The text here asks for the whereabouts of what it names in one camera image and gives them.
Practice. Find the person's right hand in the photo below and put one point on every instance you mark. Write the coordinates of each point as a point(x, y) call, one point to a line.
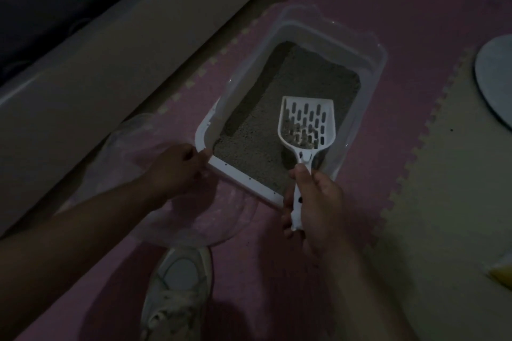
point(320, 209)

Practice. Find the person's left hand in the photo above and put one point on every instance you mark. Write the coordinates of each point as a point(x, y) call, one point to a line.
point(176, 171)

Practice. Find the clear plastic bag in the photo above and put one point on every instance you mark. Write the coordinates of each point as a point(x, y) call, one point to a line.
point(200, 217)

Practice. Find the white slotted litter scoop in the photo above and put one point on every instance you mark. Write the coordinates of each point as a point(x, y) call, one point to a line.
point(306, 125)

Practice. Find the white cat litter tray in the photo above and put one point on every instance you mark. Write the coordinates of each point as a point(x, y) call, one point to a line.
point(360, 45)

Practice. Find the person's right forearm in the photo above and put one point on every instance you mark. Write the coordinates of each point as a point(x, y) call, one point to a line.
point(360, 296)

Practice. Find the person's left forearm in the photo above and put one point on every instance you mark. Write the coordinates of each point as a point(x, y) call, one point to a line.
point(72, 253)

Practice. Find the white sneaker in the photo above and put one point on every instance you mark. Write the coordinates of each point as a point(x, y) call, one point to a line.
point(176, 292)

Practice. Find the yellow plastic bag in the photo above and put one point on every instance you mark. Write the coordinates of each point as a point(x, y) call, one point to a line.
point(502, 273)

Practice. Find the pink foam floor mat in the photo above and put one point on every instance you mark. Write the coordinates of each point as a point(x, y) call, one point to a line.
point(420, 33)

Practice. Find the mattress with pink floral sheet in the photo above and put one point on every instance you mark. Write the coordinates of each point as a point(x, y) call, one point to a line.
point(60, 1)

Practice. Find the white standing fan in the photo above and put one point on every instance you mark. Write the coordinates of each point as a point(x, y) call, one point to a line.
point(496, 77)

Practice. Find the white bed frame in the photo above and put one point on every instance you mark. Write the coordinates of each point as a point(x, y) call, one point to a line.
point(120, 73)

